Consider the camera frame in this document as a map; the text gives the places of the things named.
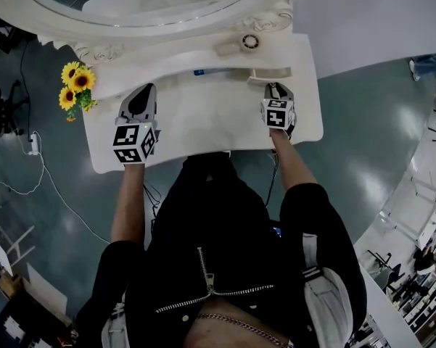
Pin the white ornate dressing table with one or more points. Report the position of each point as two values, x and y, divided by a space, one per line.
210 122

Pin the person's black jacket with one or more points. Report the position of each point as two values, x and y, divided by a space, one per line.
217 248

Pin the black office chair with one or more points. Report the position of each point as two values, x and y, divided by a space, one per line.
1 111

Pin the white power strip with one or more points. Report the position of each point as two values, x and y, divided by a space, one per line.
34 144

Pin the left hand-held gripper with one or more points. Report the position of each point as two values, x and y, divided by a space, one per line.
134 141

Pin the yellow sunflower bouquet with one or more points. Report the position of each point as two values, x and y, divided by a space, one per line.
80 80

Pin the white drawer with crystal knob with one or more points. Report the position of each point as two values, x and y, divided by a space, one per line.
270 74

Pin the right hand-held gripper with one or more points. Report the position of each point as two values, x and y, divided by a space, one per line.
277 114

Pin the oval white framed mirror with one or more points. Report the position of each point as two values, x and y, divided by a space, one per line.
58 20

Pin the white curved shelving rack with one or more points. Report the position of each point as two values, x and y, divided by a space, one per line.
413 212

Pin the person's left forearm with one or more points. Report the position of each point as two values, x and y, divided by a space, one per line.
128 205

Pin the person's right forearm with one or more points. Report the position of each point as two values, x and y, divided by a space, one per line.
294 161

